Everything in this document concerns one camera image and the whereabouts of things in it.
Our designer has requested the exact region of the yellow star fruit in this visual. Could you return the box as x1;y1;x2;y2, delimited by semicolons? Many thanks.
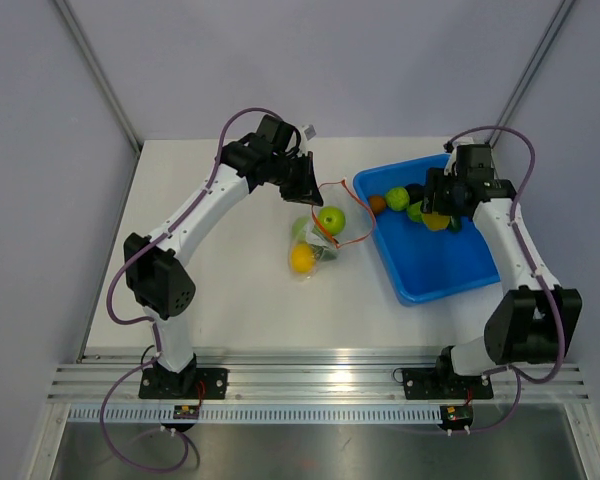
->
422;213;451;232

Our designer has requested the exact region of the dark green lime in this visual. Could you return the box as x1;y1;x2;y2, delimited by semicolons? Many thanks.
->
310;244;338;263

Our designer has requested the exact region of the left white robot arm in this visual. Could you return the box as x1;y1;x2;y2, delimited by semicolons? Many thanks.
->
121;110;323;400

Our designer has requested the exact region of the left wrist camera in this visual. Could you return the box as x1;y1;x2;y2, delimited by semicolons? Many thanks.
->
299;124;316;152

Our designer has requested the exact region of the yellow lemon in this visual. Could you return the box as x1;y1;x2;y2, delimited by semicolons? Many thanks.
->
289;243;316;274

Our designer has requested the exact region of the brown kiwi fruit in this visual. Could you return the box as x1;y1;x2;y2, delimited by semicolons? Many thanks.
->
368;195;387;216

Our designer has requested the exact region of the aluminium frame post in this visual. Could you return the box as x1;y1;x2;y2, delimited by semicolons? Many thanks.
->
50;0;143;158
496;0;578;127

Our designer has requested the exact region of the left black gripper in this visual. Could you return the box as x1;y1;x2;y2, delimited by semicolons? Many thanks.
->
269;151;323;206

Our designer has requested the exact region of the left aluminium frame post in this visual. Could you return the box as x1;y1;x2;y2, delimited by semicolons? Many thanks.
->
50;0;143;158

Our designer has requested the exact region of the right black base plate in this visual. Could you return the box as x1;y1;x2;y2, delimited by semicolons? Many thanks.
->
401;368;494;401

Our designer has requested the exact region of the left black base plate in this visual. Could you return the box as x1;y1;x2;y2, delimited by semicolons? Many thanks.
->
138;365;229;400

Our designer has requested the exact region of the white slotted cable duct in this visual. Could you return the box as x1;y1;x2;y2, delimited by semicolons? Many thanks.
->
68;404;442;425

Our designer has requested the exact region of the clear zip bag orange zipper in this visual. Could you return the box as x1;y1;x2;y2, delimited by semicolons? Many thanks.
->
287;178;376;280

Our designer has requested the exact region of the bumpy green fruit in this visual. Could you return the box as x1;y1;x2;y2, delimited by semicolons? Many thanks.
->
384;187;410;212

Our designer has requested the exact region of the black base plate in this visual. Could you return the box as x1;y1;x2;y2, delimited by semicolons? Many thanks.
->
401;368;494;401
138;365;229;400

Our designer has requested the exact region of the blue plastic bin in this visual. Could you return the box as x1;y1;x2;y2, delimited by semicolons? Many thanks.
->
353;154;499;306

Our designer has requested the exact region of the aluminium mounting rail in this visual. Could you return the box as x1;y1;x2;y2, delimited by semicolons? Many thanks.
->
47;348;591;404

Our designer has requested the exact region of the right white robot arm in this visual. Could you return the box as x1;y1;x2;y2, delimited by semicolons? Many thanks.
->
422;143;583;396

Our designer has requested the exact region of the dark avocado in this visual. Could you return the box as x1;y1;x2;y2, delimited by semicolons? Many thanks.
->
405;183;424;204

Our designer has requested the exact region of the green cucumber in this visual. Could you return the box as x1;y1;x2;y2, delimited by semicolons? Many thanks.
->
447;217;463;233

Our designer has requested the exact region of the light green apple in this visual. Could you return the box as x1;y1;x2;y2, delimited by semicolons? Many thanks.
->
318;206;346;236

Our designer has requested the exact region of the green star fruit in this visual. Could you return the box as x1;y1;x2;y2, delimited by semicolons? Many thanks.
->
406;201;423;223

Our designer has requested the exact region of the right aluminium frame post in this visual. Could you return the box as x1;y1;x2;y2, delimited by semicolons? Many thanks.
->
496;0;578;127

